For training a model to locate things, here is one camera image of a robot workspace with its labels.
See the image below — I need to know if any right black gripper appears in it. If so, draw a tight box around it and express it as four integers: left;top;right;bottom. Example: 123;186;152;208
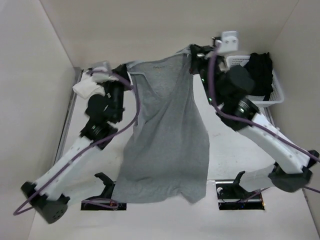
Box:
189;43;225;105

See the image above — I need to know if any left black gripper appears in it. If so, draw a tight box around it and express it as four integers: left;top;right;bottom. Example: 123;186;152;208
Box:
102;63;135;121

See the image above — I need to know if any grey tank top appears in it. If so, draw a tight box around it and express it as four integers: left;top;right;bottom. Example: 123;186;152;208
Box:
112;48;210;204

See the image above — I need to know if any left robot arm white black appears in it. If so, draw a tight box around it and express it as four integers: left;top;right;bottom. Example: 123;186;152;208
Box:
20;64;139;224

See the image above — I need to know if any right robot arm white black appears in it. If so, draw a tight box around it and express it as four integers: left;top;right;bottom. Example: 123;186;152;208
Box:
189;44;320;198

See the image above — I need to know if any black tank tops pile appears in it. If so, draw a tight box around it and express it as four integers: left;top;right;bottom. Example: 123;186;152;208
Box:
244;52;274;101

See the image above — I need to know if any folded white tank top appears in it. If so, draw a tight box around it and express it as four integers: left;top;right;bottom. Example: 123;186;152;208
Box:
72;76;107;99

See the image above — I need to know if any white plastic basket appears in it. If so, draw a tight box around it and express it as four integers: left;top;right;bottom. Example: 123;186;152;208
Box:
225;55;285;108

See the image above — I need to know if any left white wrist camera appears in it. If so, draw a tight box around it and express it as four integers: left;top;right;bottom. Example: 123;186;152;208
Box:
86;61;118;83

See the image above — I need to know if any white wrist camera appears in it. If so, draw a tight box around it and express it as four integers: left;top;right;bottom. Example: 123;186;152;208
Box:
86;61;118;83
213;30;239;56

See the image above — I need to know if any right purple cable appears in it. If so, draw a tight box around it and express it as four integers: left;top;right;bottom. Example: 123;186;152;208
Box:
208;39;320;194

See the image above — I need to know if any purple cable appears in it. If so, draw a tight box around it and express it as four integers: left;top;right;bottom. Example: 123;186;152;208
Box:
12;69;141;216
208;39;320;194

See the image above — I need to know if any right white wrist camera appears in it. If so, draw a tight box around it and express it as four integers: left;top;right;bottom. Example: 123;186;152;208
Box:
213;30;239;56

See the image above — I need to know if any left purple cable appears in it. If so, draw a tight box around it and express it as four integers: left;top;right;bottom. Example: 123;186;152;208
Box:
12;69;141;216

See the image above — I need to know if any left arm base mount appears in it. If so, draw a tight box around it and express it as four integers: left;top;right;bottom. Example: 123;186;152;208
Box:
80;172;127;211

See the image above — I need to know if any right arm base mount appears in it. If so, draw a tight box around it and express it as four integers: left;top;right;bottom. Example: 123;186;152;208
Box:
215;171;265;211

